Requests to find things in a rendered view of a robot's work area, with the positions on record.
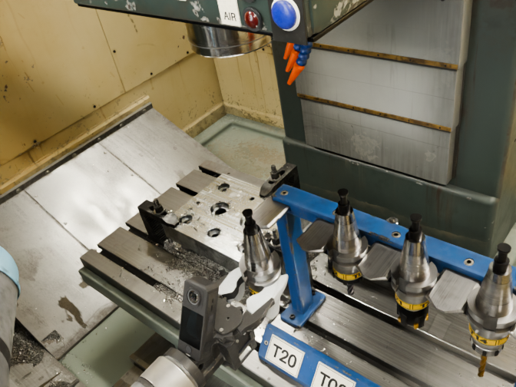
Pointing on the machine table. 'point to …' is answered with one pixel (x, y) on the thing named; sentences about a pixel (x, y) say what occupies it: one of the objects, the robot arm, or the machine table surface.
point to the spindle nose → (223, 41)
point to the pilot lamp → (251, 19)
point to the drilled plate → (226, 252)
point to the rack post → (296, 273)
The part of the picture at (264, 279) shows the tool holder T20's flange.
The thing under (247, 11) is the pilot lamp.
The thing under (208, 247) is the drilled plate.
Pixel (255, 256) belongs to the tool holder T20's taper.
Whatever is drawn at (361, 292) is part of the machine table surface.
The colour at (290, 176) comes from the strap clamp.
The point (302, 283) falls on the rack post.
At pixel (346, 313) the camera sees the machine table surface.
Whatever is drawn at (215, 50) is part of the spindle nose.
